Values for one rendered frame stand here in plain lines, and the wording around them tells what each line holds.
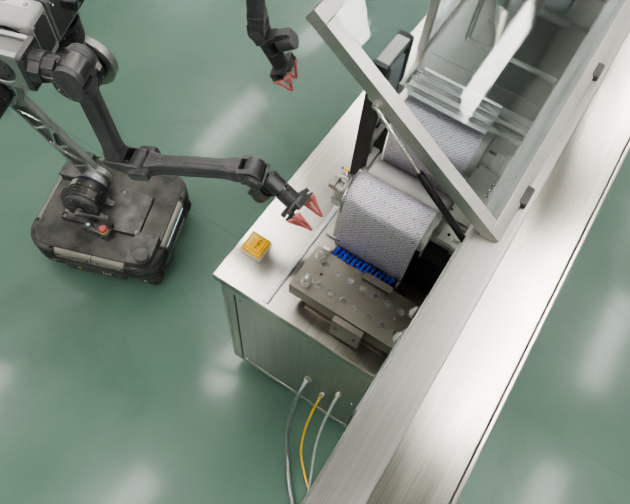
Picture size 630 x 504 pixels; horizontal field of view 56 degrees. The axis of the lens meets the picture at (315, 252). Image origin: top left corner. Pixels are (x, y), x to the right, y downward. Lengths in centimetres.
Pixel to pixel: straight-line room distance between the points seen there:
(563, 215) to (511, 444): 151
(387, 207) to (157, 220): 147
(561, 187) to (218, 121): 224
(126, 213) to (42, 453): 108
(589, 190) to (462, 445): 74
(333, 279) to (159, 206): 129
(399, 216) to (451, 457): 65
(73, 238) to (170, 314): 55
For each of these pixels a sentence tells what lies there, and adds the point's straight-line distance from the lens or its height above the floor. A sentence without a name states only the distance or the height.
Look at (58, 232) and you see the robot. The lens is 291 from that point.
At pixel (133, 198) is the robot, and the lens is 289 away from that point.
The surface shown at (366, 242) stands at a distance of 173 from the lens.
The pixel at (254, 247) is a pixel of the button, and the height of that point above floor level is 92.
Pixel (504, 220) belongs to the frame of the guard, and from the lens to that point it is 121.
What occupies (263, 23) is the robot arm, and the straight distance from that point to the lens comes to 201.
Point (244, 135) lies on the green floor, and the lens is 337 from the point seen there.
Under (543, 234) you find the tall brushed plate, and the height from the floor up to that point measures 144.
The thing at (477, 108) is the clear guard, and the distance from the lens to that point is 123.
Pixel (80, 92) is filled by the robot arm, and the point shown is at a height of 144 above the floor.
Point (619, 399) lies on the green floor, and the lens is 315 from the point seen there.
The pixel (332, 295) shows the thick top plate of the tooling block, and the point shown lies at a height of 103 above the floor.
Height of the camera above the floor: 264
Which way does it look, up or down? 63 degrees down
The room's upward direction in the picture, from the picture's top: 8 degrees clockwise
